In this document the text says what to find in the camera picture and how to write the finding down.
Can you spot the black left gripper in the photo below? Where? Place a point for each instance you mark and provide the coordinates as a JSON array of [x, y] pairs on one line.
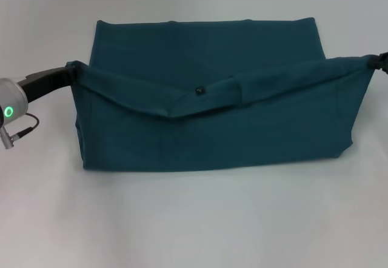
[[45, 81]]

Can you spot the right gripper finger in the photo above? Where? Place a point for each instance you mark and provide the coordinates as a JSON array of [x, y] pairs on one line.
[[379, 62]]

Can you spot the teal t-shirt with FREE print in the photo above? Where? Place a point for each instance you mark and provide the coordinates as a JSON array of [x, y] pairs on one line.
[[212, 122]]

